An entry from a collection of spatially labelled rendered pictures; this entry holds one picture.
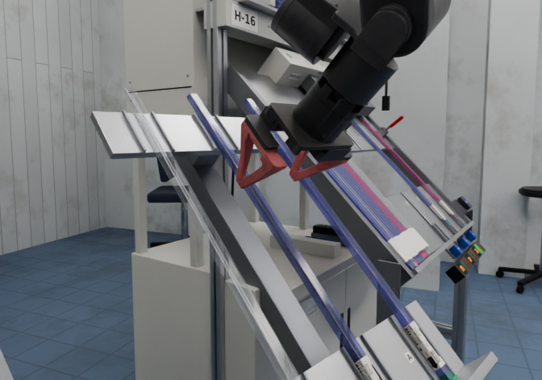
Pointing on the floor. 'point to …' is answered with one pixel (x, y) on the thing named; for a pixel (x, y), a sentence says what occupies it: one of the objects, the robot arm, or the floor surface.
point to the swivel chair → (161, 194)
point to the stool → (540, 248)
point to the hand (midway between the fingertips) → (271, 177)
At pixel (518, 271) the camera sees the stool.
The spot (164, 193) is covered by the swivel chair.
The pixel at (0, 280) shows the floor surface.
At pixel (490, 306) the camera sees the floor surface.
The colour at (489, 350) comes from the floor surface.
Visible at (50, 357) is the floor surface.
